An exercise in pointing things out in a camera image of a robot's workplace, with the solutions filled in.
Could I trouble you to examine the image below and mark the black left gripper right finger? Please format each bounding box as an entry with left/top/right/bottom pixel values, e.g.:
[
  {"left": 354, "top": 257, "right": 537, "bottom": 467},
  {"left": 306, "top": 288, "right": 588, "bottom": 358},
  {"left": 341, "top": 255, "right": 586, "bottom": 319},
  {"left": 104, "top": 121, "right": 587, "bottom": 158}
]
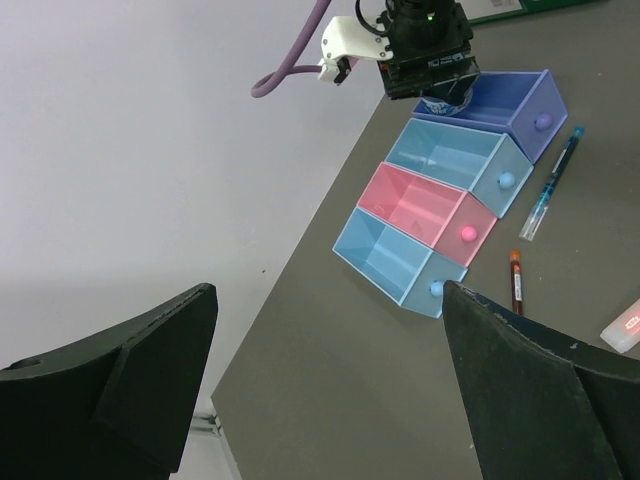
[{"left": 443, "top": 281, "right": 639, "bottom": 479}]

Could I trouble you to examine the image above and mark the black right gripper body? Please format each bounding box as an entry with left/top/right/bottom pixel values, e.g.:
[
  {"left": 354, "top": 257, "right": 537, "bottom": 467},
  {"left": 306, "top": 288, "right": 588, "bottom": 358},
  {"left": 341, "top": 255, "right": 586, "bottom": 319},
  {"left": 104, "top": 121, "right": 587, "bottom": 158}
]
[{"left": 378, "top": 0, "right": 480, "bottom": 100}]

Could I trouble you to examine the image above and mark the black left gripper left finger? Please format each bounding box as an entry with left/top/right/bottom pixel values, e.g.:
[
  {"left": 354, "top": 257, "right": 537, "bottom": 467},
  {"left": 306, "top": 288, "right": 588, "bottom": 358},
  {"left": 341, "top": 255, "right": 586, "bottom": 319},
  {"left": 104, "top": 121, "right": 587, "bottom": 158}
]
[{"left": 1, "top": 283, "right": 217, "bottom": 479}]

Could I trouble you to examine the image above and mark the green lever arch binder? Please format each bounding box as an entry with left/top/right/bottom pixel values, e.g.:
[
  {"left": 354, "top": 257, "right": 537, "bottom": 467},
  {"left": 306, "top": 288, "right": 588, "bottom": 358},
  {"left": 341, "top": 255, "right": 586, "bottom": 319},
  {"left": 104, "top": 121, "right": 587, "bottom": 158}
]
[{"left": 460, "top": 0, "right": 593, "bottom": 25}]

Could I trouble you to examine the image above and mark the blue round jar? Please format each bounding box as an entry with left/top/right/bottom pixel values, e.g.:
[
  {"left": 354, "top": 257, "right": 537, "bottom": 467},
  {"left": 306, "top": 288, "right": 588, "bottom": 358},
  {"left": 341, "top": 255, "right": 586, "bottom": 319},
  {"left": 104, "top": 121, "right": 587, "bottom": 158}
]
[{"left": 420, "top": 89, "right": 473, "bottom": 117}]

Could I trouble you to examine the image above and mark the purple plastic drawer bin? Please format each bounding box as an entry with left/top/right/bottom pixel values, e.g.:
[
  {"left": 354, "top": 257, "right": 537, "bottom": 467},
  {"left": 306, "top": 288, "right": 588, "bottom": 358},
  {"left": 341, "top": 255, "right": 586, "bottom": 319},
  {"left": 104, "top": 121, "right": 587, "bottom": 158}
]
[{"left": 412, "top": 70, "right": 568, "bottom": 163}]

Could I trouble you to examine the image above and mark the pink orange highlighter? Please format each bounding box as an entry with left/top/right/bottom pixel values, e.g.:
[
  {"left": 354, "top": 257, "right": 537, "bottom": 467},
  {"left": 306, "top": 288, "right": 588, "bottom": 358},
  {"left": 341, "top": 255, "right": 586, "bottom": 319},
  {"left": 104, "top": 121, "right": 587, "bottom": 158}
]
[{"left": 600, "top": 299, "right": 640, "bottom": 354}]

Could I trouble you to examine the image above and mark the light blue drawer bin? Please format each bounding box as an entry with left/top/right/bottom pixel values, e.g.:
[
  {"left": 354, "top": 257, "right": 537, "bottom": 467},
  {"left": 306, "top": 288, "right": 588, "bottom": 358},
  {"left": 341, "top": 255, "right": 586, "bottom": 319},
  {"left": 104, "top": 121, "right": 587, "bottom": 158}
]
[{"left": 386, "top": 119, "right": 534, "bottom": 218}]

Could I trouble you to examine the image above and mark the blue clear pen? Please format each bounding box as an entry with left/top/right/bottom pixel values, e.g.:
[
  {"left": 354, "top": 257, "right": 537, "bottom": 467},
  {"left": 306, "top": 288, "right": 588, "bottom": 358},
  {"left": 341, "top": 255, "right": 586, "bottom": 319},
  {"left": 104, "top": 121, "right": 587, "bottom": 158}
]
[{"left": 519, "top": 127, "right": 584, "bottom": 242}]

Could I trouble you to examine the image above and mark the blue end drawer bin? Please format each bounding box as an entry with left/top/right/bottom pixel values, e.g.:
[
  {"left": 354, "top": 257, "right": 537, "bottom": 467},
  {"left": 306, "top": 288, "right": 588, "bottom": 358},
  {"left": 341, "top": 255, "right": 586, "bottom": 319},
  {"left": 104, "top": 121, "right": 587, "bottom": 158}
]
[{"left": 333, "top": 207, "right": 467, "bottom": 319}]

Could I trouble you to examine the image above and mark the pink plastic drawer bin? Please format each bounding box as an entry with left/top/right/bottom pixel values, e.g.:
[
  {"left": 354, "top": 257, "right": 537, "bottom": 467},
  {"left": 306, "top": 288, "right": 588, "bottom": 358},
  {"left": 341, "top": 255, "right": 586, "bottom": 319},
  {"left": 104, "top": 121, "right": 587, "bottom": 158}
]
[{"left": 358, "top": 162, "right": 497, "bottom": 267}]

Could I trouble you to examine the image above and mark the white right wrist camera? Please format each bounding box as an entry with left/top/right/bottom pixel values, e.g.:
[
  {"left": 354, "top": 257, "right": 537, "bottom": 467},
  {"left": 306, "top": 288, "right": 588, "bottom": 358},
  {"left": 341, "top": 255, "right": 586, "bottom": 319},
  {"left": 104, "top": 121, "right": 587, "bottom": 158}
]
[{"left": 318, "top": 16, "right": 394, "bottom": 85}]

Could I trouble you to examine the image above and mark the aluminium frame rail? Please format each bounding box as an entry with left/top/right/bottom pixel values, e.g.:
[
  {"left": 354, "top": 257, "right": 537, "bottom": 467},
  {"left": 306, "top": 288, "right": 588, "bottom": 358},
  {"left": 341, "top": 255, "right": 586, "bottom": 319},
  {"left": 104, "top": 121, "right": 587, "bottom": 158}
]
[{"left": 189, "top": 407, "right": 222, "bottom": 438}]

